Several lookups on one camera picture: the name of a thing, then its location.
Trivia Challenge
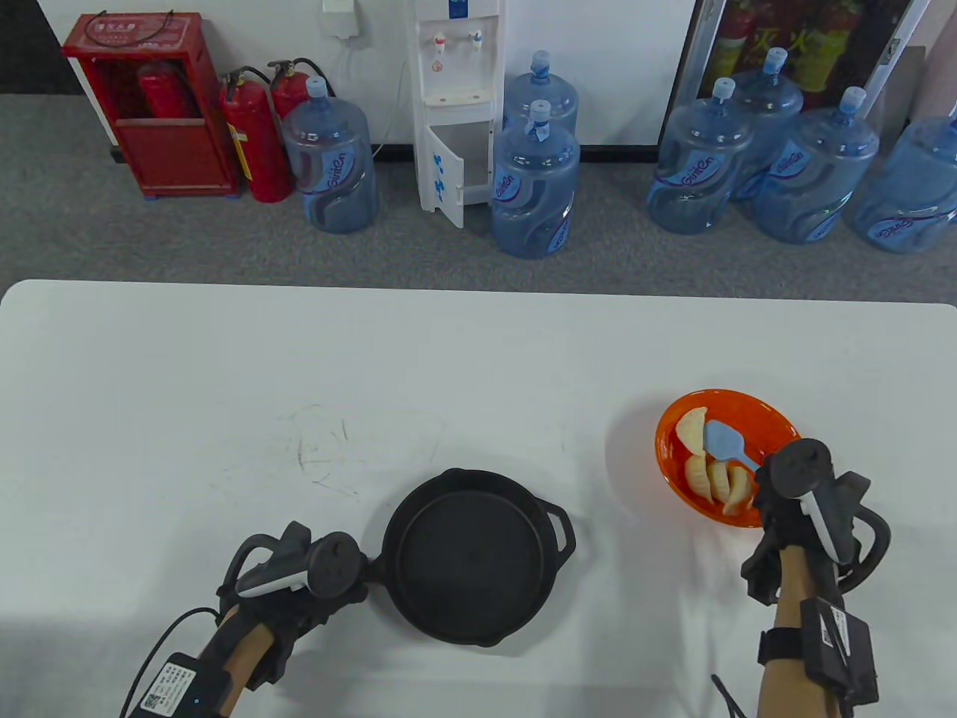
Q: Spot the black round tracker controller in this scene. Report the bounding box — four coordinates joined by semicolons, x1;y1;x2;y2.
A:
219;524;363;603
764;438;892;588

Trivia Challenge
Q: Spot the person's right hand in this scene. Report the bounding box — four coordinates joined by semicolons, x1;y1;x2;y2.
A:
740;460;849;607

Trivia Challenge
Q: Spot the white wall adapter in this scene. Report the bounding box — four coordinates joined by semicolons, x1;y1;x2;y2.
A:
321;0;361;40

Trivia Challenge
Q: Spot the white power cable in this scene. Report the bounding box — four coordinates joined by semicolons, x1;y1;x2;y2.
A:
338;36;410;159

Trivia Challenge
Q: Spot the black frying pan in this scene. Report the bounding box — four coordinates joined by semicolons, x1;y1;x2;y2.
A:
364;469;576;648

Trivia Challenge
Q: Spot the person's left hand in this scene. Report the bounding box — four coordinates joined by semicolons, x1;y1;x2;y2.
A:
224;557;371;693

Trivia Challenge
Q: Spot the black labelled wrist box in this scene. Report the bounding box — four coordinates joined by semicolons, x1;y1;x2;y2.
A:
800;598;881;708
138;652;234;718

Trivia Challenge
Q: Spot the black cable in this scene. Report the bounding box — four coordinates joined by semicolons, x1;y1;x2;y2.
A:
120;607;223;718
710;675;748;718

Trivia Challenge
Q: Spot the red fire extinguisher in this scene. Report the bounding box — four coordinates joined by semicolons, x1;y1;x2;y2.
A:
268;58;336;124
137;61;197;119
219;66;292;203

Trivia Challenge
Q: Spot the blue water jug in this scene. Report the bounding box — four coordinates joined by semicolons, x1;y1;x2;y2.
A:
754;86;881;245
647;77;756;235
282;76;380;234
502;51;580;134
729;47;805;201
845;116;957;255
490;99;582;260

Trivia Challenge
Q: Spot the light blue dessert shovel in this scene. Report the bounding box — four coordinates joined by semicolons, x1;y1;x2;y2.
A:
704;420;762;473

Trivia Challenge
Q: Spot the red fire extinguisher cabinet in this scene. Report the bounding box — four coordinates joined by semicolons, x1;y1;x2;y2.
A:
61;11;241;199

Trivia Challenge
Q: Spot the glass fire hydrant cabinet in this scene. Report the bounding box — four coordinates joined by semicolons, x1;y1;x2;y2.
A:
658;0;932;147

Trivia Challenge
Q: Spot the orange plastic bowl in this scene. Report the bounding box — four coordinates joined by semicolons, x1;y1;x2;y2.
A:
655;388;804;530

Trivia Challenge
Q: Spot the person's right forearm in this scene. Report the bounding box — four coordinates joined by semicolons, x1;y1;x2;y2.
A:
755;550;842;718

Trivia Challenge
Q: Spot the white water dispenser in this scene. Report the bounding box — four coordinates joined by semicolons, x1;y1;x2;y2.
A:
413;0;508;230

